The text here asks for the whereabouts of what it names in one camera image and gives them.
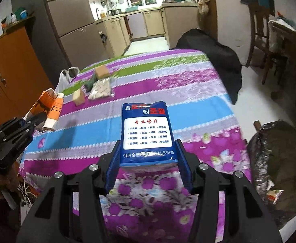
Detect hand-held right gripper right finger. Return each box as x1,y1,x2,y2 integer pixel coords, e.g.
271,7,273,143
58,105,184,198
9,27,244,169
175,139,282,243

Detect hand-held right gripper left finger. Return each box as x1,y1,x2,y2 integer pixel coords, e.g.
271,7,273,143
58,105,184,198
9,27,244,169
16,139,122,243

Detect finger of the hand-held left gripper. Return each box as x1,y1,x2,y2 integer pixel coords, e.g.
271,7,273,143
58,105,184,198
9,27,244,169
0,130,34,170
0,115,48,143

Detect blue tissue pack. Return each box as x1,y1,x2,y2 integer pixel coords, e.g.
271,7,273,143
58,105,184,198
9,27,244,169
120,101,179,169

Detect orange white snack packet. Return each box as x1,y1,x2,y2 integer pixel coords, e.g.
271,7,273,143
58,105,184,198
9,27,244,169
24,88,65,132

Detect trash bin with black liner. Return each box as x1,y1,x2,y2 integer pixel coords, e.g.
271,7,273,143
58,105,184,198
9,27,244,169
247,120,296,229

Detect orange wooden cabinet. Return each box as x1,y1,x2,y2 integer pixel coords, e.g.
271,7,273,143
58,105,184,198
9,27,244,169
0,18,53,129

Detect striped floral tablecloth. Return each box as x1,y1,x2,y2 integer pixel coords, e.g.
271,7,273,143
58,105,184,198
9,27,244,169
19,49,252,243

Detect white plastic bag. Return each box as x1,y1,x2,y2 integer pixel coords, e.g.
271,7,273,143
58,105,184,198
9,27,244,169
55,66,81,94

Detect tan sponge block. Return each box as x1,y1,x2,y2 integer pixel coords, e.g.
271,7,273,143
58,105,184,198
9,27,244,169
94,67,111,79
72,88,86,106

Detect clear bag of grains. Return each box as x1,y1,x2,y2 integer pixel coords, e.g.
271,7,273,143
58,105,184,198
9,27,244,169
88,78,115,101

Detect dark green cloth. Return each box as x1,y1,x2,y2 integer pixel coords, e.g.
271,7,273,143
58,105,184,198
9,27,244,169
85,74,98,93

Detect small snack wrapper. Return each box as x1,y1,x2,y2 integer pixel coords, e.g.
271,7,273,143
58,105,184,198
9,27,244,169
266,189,283,205

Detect black cloth cover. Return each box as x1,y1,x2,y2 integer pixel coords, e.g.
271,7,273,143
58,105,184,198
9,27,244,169
176,29,242,104

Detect grey refrigerator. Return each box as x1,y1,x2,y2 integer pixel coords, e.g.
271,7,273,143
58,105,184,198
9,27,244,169
40,0,103,67

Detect beige kitchen base cabinets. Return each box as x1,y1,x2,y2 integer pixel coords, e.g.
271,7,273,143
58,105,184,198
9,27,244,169
96,2,199,57

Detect wooden chair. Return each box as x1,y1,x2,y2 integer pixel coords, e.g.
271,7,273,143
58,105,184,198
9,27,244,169
245,5,288,86

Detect dark wooden table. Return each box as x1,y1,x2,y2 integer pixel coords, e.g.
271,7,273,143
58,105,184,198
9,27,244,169
268,19,296,122

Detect white cloth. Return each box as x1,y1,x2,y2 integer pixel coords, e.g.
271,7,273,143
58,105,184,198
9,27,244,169
269,17,296,41

